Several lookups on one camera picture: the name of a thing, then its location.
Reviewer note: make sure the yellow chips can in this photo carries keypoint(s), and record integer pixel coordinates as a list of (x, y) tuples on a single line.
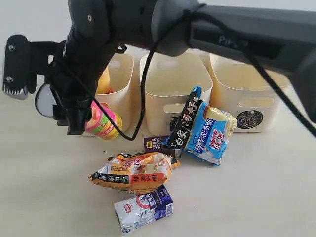
[(104, 83)]

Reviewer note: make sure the cream bin triangle mark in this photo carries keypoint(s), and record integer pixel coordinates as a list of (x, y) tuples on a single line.
[(121, 69)]

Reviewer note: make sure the blue noodle bag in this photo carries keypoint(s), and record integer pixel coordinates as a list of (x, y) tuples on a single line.
[(201, 130)]

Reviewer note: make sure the blue white milk carton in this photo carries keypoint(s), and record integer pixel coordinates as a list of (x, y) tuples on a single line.
[(143, 209)]

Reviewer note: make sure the purple drink carton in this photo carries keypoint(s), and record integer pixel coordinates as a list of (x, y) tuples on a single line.
[(155, 144)]

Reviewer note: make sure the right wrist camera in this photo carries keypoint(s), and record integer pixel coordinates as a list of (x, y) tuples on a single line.
[(23, 61)]

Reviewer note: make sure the cream bin square mark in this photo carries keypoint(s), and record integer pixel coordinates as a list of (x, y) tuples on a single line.
[(169, 82)]

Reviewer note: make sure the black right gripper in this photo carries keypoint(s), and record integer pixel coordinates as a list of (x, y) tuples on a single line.
[(83, 57)]

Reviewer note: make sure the cream bin circle mark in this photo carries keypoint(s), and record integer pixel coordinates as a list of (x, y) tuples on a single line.
[(241, 91)]

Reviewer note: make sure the orange noodle bag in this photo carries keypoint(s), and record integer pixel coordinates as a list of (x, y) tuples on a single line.
[(138, 173)]

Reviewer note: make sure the pink chips can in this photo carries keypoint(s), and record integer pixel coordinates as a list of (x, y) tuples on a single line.
[(100, 126)]

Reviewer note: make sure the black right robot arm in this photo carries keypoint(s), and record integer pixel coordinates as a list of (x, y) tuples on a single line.
[(279, 44)]

